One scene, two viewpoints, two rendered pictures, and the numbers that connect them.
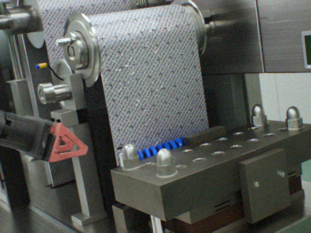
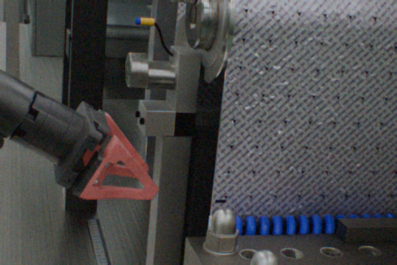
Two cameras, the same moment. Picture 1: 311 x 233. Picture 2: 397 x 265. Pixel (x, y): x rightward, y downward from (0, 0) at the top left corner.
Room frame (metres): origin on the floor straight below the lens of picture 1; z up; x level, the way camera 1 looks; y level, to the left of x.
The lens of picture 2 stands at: (0.22, -0.10, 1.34)
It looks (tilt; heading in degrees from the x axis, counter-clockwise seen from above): 17 degrees down; 17
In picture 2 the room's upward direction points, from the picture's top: 5 degrees clockwise
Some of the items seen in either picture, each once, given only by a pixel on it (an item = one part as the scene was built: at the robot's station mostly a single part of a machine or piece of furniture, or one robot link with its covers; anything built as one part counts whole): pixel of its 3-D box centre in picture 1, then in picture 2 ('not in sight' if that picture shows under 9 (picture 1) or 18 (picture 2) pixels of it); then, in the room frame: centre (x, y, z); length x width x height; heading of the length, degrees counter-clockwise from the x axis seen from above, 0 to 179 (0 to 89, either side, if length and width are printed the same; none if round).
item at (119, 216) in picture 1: (176, 194); not in sight; (0.98, -0.02, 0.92); 0.28 x 0.04 x 0.04; 123
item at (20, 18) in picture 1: (20, 20); not in sight; (1.16, 0.27, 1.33); 0.06 x 0.06 x 0.06; 33
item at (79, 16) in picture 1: (81, 50); (212, 15); (0.96, 0.12, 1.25); 0.15 x 0.01 x 0.15; 33
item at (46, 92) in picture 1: (46, 93); (136, 70); (0.95, 0.20, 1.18); 0.04 x 0.02 x 0.04; 33
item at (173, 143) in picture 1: (174, 147); (318, 229); (0.96, -0.03, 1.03); 0.21 x 0.04 x 0.03; 123
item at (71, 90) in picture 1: (75, 149); (160, 172); (0.97, 0.17, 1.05); 0.06 x 0.05 x 0.31; 123
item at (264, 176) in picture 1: (266, 185); not in sight; (0.83, -0.18, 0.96); 0.10 x 0.03 x 0.11; 123
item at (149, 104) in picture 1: (159, 106); (316, 151); (0.98, -0.01, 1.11); 0.23 x 0.01 x 0.18; 123
